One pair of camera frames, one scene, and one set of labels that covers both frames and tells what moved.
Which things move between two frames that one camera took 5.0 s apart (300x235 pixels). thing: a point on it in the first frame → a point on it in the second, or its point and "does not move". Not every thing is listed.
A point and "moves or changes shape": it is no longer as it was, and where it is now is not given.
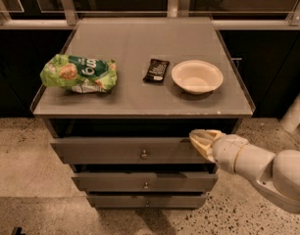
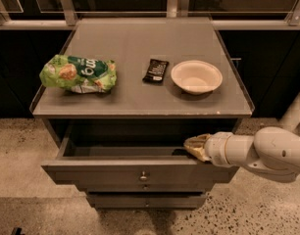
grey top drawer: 128,151 moves or changes shape
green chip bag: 79,73 does not move
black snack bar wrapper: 156,71 does not move
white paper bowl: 197,76 does not move
